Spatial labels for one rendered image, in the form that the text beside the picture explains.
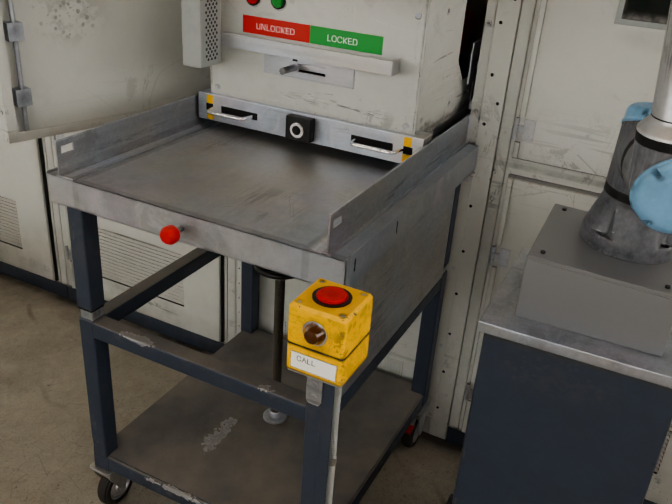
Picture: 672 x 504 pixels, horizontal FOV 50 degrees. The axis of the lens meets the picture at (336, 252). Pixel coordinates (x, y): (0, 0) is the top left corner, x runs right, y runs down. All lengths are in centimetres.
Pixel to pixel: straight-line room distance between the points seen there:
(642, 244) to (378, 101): 58
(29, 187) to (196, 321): 73
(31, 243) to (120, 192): 139
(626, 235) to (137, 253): 157
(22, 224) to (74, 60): 111
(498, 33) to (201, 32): 62
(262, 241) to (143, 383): 116
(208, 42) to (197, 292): 94
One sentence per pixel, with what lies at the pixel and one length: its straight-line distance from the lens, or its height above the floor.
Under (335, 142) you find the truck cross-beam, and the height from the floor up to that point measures 88.
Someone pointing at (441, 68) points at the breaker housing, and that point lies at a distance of 152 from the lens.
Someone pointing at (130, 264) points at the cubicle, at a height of 23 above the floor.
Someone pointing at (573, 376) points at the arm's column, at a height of 70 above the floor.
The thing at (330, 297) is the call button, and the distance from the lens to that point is 88.
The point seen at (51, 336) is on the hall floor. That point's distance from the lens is 251.
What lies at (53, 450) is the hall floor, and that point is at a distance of 207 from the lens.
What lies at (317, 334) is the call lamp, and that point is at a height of 88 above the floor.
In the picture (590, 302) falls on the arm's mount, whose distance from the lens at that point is 117.
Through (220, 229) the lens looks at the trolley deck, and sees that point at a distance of 120.
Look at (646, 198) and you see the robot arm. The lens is 103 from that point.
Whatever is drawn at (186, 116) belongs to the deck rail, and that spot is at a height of 87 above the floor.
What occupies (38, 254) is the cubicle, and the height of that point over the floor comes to 15.
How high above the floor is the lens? 135
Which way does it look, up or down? 27 degrees down
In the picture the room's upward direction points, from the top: 4 degrees clockwise
